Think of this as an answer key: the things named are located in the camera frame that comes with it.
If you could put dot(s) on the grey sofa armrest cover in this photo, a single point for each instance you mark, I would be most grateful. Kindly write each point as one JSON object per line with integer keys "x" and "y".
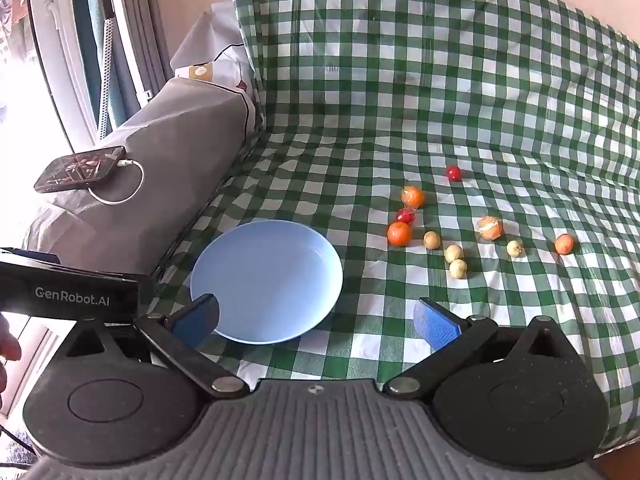
{"x": 185, "y": 130}

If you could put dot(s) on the light blue plate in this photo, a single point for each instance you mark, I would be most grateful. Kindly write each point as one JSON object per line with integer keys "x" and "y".
{"x": 270, "y": 270}

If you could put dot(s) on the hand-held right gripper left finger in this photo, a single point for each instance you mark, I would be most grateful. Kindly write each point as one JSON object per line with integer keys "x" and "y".
{"x": 197, "y": 317}

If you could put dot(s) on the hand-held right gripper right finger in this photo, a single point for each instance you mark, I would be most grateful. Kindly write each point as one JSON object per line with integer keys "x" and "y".
{"x": 435, "y": 325}

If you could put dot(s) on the person's left hand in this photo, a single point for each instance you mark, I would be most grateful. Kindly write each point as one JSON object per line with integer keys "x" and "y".
{"x": 7, "y": 345}

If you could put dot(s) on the plastic-wrapped orange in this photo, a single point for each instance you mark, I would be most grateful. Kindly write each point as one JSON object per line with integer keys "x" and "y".
{"x": 412, "y": 196}
{"x": 489, "y": 228}

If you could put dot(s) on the white window frame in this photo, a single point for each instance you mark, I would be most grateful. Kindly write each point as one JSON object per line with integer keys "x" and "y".
{"x": 140, "y": 35}

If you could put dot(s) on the red cherry tomato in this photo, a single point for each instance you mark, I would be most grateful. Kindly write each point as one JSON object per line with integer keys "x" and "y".
{"x": 406, "y": 216}
{"x": 454, "y": 173}

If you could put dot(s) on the bare orange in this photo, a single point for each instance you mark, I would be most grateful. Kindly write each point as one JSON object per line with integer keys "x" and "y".
{"x": 399, "y": 233}
{"x": 564, "y": 244}

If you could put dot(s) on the white printed cloth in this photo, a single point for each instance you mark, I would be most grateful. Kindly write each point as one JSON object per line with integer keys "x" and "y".
{"x": 220, "y": 55}

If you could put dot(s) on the black smartphone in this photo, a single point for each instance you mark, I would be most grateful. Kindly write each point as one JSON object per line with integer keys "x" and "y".
{"x": 80, "y": 167}

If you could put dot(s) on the beige longan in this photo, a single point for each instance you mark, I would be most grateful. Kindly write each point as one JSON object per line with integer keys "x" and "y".
{"x": 457, "y": 268}
{"x": 431, "y": 240}
{"x": 514, "y": 248}
{"x": 452, "y": 253}

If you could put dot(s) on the white perforated pole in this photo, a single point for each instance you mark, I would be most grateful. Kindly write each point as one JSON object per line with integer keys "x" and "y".
{"x": 106, "y": 80}

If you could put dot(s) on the green checked cloth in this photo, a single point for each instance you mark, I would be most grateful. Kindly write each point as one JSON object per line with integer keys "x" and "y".
{"x": 425, "y": 85}

